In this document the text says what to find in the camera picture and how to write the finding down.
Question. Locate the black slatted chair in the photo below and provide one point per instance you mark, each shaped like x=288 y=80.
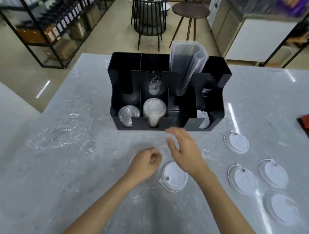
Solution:
x=149 y=21

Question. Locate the row of dark labelled bottles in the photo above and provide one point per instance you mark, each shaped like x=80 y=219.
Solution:
x=65 y=19

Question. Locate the black metal shelf rack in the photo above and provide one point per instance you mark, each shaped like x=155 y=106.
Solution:
x=49 y=44

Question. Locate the round wooden side table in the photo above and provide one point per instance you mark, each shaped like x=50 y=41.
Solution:
x=190 y=9

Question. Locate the person's right forearm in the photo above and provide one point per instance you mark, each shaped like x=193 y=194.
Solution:
x=222 y=207

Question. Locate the small knotted clear bag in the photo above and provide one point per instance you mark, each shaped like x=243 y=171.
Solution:
x=154 y=86

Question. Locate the wide cardboard box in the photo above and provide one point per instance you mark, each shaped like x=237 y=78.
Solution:
x=65 y=49

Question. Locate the small white round table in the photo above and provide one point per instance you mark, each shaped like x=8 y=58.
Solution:
x=167 y=6

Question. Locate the roll of clear plastic sleeves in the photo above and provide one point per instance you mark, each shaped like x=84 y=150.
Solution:
x=183 y=62

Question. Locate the stack of white lids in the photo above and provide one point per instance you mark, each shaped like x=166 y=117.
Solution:
x=204 y=120

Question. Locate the person's left forearm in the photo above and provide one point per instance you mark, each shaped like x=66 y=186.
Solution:
x=103 y=207

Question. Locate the stainless steel counter cabinet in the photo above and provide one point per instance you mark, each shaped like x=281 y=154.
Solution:
x=253 y=41

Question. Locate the large white cabinet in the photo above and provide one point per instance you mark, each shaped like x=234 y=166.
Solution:
x=12 y=101

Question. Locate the black cup organizer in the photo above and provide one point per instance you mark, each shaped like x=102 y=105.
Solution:
x=125 y=62

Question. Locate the person's right hand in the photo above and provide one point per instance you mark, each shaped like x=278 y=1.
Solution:
x=188 y=156

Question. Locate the white carton dark label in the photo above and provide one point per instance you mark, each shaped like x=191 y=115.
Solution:
x=216 y=4

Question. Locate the stack of black lids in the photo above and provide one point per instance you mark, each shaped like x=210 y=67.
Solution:
x=209 y=86

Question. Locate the white plastic lid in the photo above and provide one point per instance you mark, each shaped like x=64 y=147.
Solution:
x=242 y=180
x=283 y=209
x=175 y=180
x=236 y=143
x=274 y=174

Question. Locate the clear plastic wrap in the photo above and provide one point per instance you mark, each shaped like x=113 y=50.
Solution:
x=60 y=135

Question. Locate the person's left hand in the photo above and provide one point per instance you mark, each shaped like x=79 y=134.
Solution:
x=144 y=164

